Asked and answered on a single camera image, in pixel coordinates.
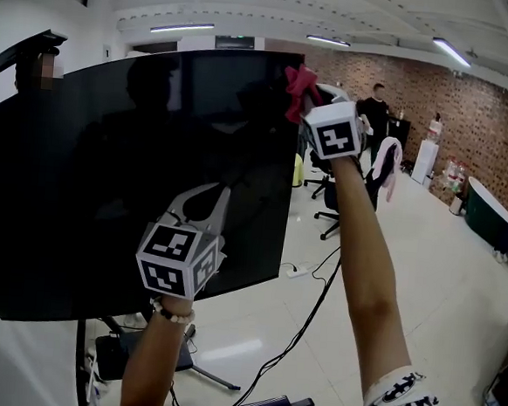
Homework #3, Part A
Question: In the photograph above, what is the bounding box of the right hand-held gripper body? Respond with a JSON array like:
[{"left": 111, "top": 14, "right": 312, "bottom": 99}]
[{"left": 298, "top": 94, "right": 372, "bottom": 165}]

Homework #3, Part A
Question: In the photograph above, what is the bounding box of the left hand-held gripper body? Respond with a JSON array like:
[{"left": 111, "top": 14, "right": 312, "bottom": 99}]
[{"left": 132, "top": 207, "right": 233, "bottom": 303}]

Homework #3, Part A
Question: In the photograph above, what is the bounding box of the red cloth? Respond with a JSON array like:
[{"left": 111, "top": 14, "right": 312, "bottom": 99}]
[{"left": 279, "top": 63, "right": 328, "bottom": 127}]

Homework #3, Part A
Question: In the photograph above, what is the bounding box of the large black television screen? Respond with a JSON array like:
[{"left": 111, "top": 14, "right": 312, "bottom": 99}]
[{"left": 0, "top": 29, "right": 306, "bottom": 344}]

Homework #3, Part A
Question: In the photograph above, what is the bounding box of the person's left forearm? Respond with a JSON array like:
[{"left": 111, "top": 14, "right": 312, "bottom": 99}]
[{"left": 118, "top": 291, "right": 198, "bottom": 406}]

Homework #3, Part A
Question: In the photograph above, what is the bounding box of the person's right forearm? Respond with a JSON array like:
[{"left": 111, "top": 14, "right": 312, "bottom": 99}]
[{"left": 314, "top": 154, "right": 429, "bottom": 404}]

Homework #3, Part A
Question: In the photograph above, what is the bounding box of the black office chair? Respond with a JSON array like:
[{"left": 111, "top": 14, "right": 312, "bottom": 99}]
[
  {"left": 302, "top": 148, "right": 337, "bottom": 201},
  {"left": 312, "top": 131, "right": 396, "bottom": 248}
]

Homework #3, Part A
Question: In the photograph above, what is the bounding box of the yellow-green covered table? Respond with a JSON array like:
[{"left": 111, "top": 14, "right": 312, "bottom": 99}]
[{"left": 292, "top": 152, "right": 305, "bottom": 189}]

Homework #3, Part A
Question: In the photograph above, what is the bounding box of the long ceiling light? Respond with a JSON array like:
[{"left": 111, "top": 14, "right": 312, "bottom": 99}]
[
  {"left": 429, "top": 36, "right": 475, "bottom": 70},
  {"left": 305, "top": 33, "right": 353, "bottom": 49},
  {"left": 149, "top": 18, "right": 216, "bottom": 38}
]

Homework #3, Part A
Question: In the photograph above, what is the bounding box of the black cabinet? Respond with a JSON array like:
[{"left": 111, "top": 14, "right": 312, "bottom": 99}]
[{"left": 384, "top": 115, "right": 413, "bottom": 157}]

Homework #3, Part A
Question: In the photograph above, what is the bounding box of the pink garment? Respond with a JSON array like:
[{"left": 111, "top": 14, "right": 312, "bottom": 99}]
[{"left": 369, "top": 134, "right": 406, "bottom": 205}]

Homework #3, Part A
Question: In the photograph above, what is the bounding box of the white water dispenser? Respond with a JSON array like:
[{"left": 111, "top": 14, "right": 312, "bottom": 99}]
[{"left": 409, "top": 111, "right": 446, "bottom": 188}]

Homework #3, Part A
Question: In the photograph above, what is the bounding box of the white power strip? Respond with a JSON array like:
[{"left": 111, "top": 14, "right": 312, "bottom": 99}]
[{"left": 283, "top": 262, "right": 317, "bottom": 281}]

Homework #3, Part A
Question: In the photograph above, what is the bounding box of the black screen stand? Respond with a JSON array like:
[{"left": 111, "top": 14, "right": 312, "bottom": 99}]
[{"left": 70, "top": 300, "right": 247, "bottom": 406}]

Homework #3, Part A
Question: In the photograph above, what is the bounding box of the pack of drink bottles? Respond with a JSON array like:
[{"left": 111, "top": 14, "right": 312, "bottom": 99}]
[{"left": 437, "top": 154, "right": 470, "bottom": 195}]

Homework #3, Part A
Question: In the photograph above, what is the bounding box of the green bathtub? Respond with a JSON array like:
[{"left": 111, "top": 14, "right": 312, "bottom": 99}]
[{"left": 462, "top": 175, "right": 508, "bottom": 250}]

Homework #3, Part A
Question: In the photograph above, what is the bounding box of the black tilted monitor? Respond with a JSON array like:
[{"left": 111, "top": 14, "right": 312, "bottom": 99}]
[{"left": 0, "top": 24, "right": 70, "bottom": 86}]

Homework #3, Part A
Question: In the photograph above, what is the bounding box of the beaded bracelet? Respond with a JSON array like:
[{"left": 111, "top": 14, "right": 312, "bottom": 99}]
[{"left": 148, "top": 296, "right": 198, "bottom": 327}]

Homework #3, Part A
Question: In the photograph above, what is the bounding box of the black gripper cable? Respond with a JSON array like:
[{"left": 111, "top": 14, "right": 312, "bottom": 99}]
[{"left": 230, "top": 235, "right": 345, "bottom": 406}]

